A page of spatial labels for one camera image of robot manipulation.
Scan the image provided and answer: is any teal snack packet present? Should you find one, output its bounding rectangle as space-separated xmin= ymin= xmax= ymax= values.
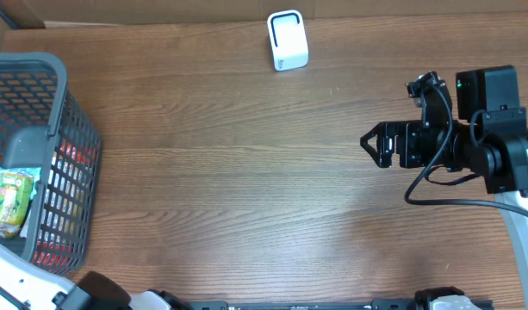
xmin=0 ymin=166 xmax=42 ymax=239

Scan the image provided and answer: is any orange spaghetti packet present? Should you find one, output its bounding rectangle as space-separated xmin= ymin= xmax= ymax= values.
xmin=30 ymin=139 xmax=100 ymax=275

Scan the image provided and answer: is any cardboard back panel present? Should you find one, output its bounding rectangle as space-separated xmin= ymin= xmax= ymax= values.
xmin=0 ymin=0 xmax=528 ymax=28

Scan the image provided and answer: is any white barcode scanner stand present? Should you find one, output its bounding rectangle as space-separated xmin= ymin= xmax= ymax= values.
xmin=267 ymin=9 xmax=309 ymax=71

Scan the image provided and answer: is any grey plastic shopping basket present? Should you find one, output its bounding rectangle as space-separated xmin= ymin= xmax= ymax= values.
xmin=0 ymin=53 xmax=102 ymax=263

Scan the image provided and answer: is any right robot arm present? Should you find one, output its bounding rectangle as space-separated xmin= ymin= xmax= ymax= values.
xmin=360 ymin=109 xmax=528 ymax=308

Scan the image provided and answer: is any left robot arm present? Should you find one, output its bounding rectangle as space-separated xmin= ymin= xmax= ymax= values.
xmin=0 ymin=245 xmax=192 ymax=310

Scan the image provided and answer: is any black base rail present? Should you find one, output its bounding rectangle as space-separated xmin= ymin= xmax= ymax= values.
xmin=185 ymin=299 xmax=495 ymax=310

